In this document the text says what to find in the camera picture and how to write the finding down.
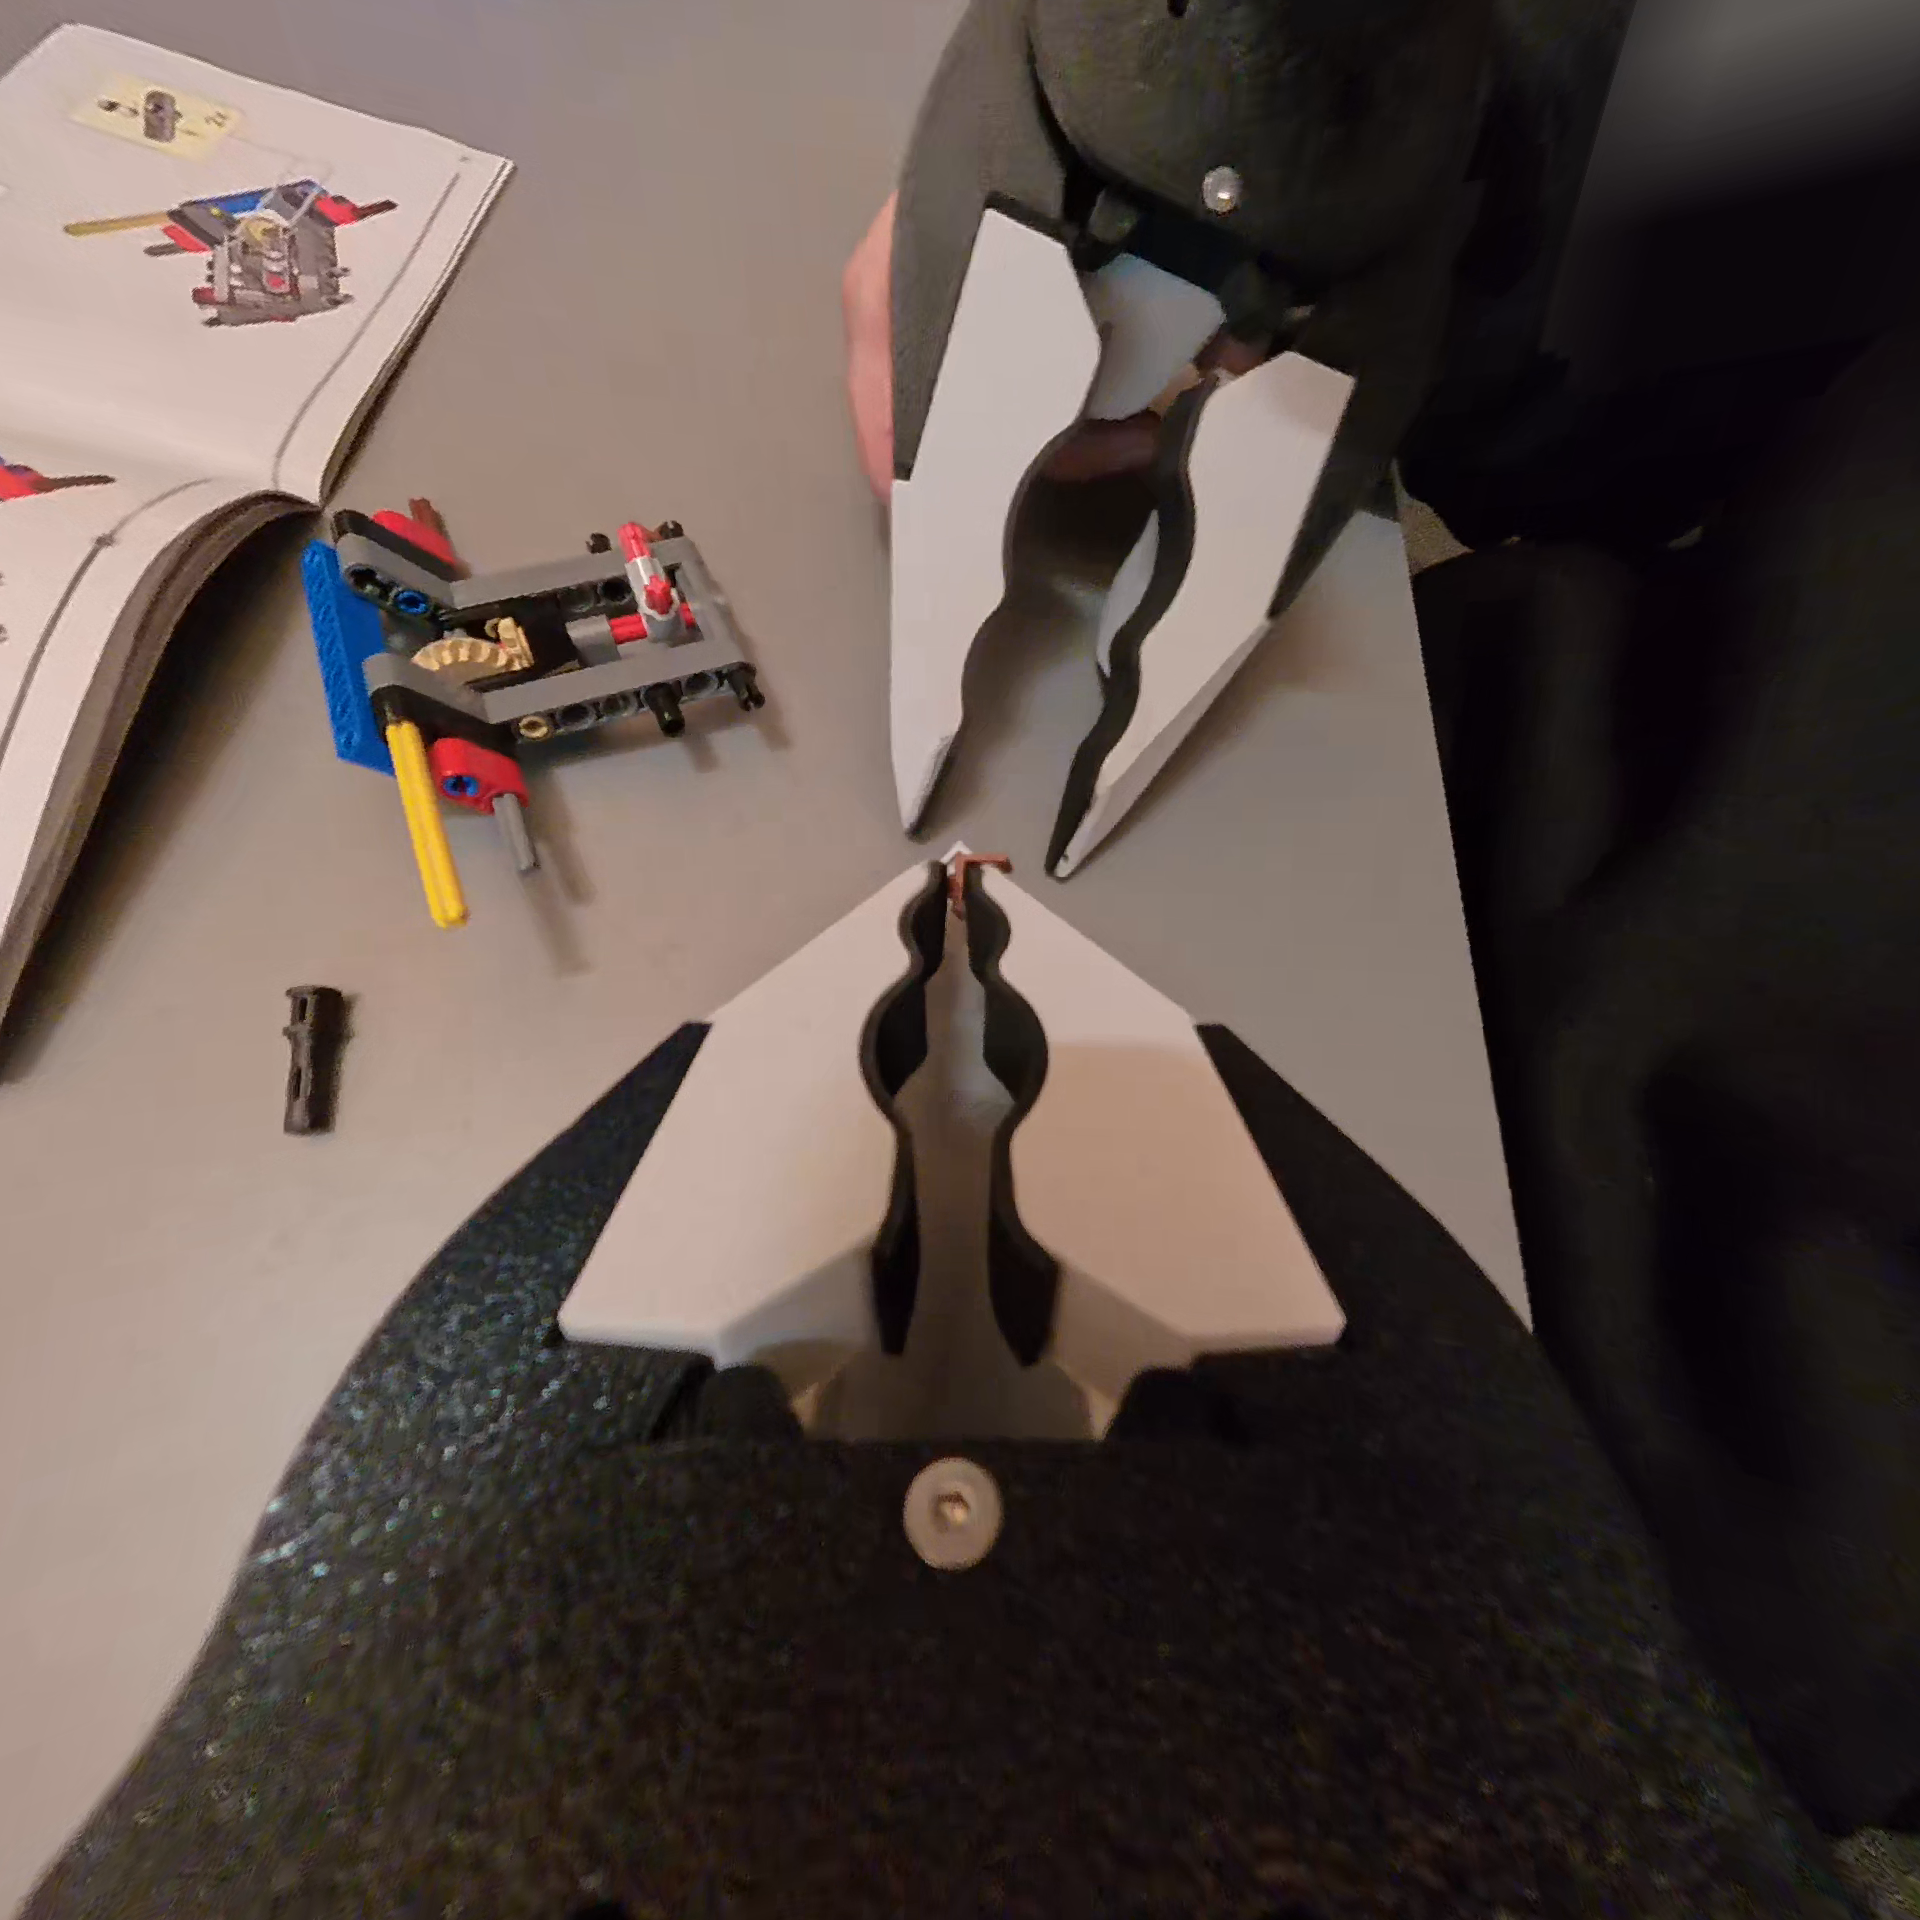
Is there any person's right hand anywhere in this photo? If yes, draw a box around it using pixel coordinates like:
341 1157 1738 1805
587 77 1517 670
841 196 902 498

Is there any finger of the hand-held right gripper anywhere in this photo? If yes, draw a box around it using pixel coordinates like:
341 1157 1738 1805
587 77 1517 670
891 209 1221 838
1043 352 1366 882

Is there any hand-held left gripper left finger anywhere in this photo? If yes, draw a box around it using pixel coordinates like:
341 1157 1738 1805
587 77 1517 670
555 865 948 1430

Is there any person's dark clothing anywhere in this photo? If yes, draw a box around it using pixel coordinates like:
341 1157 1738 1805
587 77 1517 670
1394 301 1920 1842

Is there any grey blue lego assembly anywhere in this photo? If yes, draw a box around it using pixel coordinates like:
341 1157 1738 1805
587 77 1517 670
301 505 773 936

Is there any black lego pin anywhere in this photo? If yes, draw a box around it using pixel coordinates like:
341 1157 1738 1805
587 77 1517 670
282 984 354 1142

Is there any lego instruction booklet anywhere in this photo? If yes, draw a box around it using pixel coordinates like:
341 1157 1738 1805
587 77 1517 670
0 24 511 1035

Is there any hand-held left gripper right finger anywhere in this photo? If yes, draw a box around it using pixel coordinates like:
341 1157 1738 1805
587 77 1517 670
957 865 1343 1430

